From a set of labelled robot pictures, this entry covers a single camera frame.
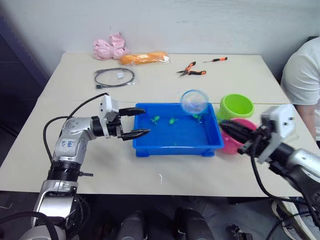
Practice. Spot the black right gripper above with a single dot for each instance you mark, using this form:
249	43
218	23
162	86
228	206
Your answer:
260	142

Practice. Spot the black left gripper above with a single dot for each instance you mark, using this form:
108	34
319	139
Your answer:
116	128

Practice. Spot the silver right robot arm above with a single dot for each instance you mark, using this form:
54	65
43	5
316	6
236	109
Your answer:
302	160

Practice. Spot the person's bare forearm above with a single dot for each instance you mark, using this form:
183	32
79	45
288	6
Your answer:
307	120

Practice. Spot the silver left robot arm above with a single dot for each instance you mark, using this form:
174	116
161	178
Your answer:
72	130

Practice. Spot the pink plastic bucket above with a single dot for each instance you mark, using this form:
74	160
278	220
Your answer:
231	146

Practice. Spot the green toy fish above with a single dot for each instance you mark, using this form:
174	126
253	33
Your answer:
155	120
173	121
197	116

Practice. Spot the green plastic bucket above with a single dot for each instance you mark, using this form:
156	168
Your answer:
232	107

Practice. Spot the blue plastic tub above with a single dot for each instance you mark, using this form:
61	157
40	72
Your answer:
175	151

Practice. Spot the orange item in clear bag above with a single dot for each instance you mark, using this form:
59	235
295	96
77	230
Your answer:
145	58

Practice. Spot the orange black screwdriver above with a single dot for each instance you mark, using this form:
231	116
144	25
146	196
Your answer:
220	59

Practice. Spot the orange black pliers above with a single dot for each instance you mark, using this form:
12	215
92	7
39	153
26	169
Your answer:
192	72

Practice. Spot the crumpled pink plastic bag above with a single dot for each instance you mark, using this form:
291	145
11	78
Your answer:
110	48

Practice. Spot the person in white shirt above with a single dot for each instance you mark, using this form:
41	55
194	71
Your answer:
302	75

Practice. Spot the small black floor object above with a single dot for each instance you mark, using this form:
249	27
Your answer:
240	232

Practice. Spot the dark rounded shape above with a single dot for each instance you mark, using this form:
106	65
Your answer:
131	226
193	225

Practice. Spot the white sneaker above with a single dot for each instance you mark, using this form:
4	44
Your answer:
292	220

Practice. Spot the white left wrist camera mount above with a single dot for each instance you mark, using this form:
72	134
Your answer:
107	107

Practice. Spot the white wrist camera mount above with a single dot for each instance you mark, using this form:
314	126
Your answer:
107	107
280	120

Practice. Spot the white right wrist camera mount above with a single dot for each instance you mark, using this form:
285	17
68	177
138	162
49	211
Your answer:
280	120

